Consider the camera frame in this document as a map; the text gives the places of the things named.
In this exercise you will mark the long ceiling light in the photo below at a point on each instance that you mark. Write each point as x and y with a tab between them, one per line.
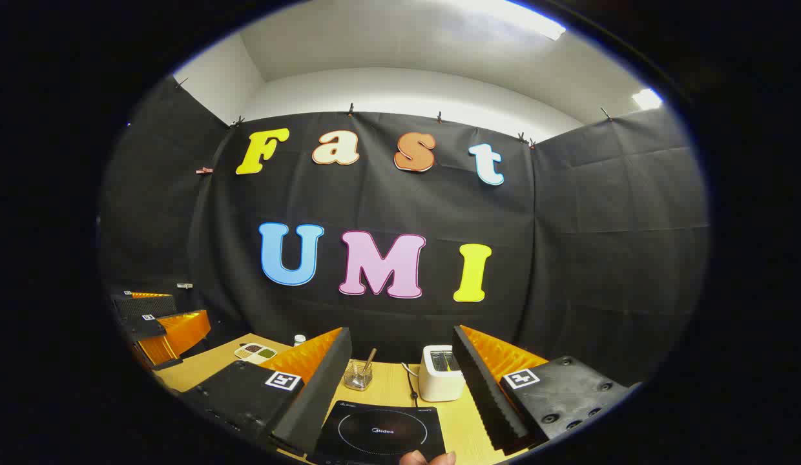
510	16

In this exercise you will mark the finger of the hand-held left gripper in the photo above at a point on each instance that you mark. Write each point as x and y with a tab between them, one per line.
181	332
148	306

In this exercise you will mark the black induction cooktop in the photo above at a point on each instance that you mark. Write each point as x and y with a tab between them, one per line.
381	429

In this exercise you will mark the divided white grain dish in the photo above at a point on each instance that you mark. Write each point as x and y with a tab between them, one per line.
255	352

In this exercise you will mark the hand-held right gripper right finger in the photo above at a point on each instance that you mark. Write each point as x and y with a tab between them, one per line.
481	394

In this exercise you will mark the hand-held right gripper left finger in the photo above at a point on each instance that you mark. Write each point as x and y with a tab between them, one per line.
323	394

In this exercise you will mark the white toaster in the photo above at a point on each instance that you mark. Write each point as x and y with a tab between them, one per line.
439	381

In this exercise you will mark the small ceiling light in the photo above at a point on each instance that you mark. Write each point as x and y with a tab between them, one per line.
646	99

